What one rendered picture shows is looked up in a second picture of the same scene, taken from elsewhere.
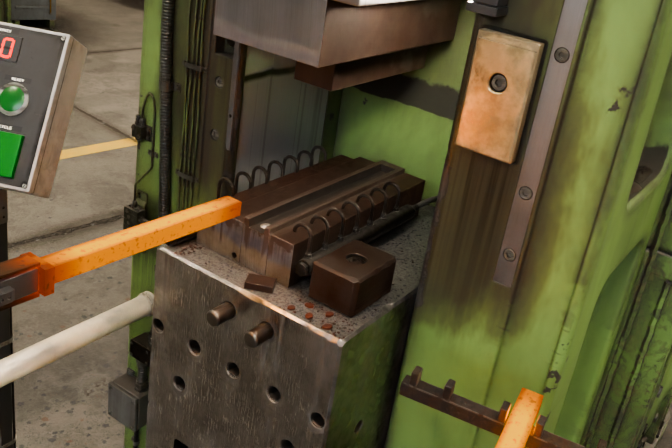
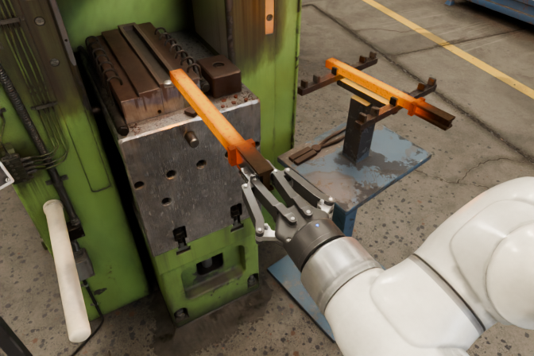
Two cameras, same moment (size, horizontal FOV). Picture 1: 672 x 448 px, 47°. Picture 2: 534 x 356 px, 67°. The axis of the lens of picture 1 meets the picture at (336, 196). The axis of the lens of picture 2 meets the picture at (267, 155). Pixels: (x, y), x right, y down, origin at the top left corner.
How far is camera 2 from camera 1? 0.90 m
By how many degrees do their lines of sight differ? 53
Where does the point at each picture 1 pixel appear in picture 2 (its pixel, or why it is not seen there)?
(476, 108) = not seen: outside the picture
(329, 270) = (224, 75)
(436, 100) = not seen: outside the picture
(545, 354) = (292, 52)
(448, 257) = (242, 37)
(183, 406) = (173, 210)
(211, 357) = (184, 169)
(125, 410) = (82, 271)
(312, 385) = (249, 132)
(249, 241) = (168, 95)
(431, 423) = not seen: hidden behind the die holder
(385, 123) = (95, 4)
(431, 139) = not seen: outside the picture
